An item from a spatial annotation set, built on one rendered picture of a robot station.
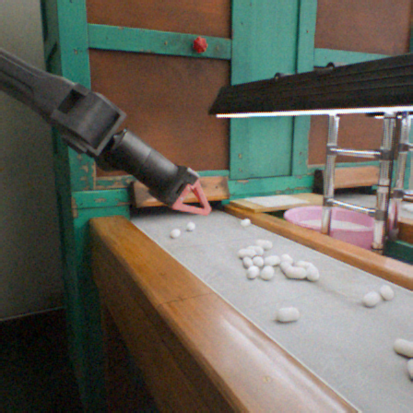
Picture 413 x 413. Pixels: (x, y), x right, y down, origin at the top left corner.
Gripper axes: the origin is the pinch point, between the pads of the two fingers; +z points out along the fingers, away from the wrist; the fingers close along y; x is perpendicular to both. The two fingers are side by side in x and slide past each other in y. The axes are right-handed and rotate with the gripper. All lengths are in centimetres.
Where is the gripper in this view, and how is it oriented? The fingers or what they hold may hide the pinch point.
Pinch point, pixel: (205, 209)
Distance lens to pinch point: 68.6
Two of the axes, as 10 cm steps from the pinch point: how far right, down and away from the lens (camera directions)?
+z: 7.1, 5.5, 4.4
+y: -4.2, -1.7, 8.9
